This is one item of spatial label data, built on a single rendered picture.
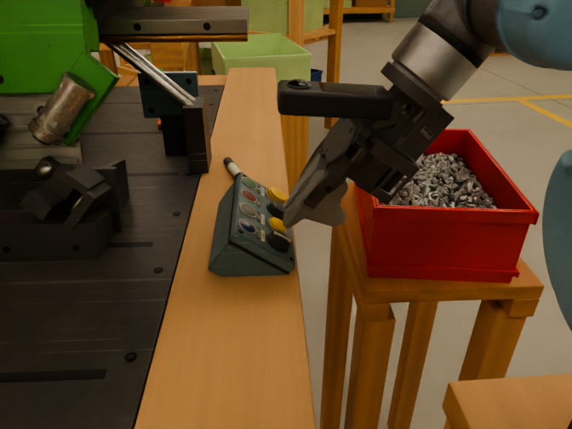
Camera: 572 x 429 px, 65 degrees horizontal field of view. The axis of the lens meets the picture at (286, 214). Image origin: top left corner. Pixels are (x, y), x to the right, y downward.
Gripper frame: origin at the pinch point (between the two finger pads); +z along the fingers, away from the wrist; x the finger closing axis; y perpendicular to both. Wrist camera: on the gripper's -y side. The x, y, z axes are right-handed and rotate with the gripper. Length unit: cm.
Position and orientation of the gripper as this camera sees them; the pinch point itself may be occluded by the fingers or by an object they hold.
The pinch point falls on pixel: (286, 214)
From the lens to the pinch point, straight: 52.7
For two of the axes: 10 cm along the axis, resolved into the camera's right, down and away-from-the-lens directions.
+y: 8.2, 4.7, 3.3
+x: -0.5, -5.1, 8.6
